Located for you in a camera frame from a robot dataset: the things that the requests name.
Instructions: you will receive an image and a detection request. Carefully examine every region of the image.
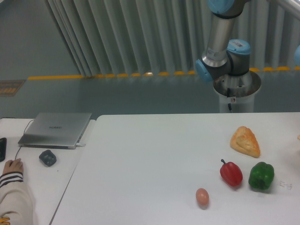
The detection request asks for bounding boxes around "black phone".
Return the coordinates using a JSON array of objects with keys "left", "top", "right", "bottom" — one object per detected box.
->
[{"left": 0, "top": 137, "right": 7, "bottom": 162}]

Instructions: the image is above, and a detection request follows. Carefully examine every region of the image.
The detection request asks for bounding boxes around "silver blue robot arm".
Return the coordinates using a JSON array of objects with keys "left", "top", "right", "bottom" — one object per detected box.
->
[{"left": 195, "top": 0, "right": 300, "bottom": 88}]

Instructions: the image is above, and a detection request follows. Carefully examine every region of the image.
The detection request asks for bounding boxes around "cream striped sleeve forearm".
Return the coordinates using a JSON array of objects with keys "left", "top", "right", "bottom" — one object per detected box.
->
[{"left": 0, "top": 172, "right": 33, "bottom": 225}]

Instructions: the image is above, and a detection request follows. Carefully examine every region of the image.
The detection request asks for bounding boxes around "brown egg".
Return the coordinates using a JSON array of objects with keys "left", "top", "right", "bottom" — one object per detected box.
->
[{"left": 195, "top": 188, "right": 209, "bottom": 206}]

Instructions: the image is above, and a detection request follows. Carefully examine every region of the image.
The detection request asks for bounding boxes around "black base cable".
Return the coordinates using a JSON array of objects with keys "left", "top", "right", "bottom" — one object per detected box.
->
[{"left": 226, "top": 88, "right": 233, "bottom": 113}]

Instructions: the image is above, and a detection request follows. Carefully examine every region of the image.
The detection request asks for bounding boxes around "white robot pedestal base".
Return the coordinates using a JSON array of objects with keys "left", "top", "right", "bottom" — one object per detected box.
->
[{"left": 213, "top": 71, "right": 262, "bottom": 113}]

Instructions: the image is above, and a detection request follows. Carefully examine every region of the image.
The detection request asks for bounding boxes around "green bell pepper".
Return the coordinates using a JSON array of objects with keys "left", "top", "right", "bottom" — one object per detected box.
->
[{"left": 248, "top": 162, "right": 275, "bottom": 190}]

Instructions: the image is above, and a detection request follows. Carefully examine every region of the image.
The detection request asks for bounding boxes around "grey mouse cable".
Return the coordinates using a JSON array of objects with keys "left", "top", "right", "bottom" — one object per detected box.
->
[{"left": 0, "top": 117, "right": 36, "bottom": 161}]

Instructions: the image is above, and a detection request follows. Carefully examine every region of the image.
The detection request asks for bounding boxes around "person's hand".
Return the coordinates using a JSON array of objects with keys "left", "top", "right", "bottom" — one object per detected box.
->
[{"left": 2, "top": 158, "right": 24, "bottom": 174}]

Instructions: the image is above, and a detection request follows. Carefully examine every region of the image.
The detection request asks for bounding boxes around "silver closed laptop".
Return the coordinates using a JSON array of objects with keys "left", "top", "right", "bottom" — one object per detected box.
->
[{"left": 18, "top": 112, "right": 92, "bottom": 149}]

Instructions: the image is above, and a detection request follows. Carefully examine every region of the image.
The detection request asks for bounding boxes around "white pleated curtain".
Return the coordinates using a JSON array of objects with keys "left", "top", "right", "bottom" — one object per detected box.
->
[{"left": 48, "top": 0, "right": 300, "bottom": 77}]

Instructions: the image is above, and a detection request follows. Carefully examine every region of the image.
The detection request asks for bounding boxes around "red bell pepper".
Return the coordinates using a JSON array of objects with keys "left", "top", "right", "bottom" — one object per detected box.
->
[{"left": 220, "top": 159, "right": 243, "bottom": 187}]

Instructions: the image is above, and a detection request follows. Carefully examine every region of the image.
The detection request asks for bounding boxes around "bread loaf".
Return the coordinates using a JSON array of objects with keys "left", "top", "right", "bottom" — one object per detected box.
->
[{"left": 230, "top": 126, "right": 261, "bottom": 158}]

